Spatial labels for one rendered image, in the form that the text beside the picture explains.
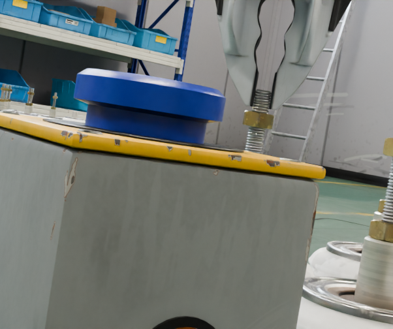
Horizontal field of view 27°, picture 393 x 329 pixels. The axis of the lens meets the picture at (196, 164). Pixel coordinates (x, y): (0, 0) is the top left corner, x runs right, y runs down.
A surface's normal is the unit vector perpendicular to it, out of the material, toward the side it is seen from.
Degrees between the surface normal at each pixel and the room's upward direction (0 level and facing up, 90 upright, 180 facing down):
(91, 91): 90
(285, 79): 90
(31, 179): 90
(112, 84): 90
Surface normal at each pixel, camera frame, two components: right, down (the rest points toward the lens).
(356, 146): -0.67, -0.07
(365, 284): -0.80, -0.10
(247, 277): 0.51, 0.13
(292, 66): -0.11, 0.04
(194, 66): 0.73, 0.15
